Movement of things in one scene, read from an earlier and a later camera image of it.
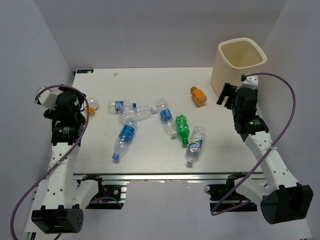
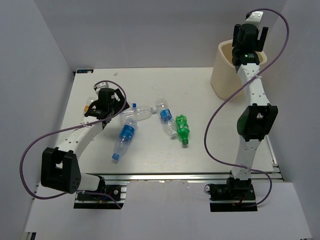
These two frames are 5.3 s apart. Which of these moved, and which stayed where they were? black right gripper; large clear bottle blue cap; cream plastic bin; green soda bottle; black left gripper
Moved: black left gripper; black right gripper
Stayed: green soda bottle; large clear bottle blue cap; cream plastic bin
